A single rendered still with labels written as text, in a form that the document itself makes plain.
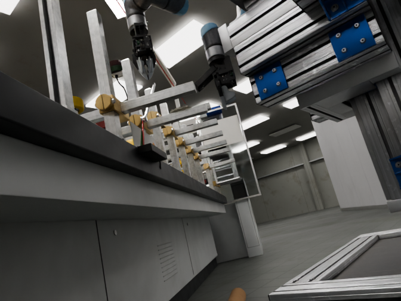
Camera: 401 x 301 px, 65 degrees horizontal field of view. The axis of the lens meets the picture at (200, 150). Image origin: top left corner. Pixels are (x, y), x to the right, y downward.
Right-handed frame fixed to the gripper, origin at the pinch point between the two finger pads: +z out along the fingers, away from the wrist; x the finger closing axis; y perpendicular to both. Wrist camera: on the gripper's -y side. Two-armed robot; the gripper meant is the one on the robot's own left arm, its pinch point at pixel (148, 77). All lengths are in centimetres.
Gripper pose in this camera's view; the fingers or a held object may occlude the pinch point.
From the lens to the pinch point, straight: 127.1
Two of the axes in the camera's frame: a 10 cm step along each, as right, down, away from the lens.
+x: 9.6, -1.8, 2.1
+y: 1.6, -2.8, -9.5
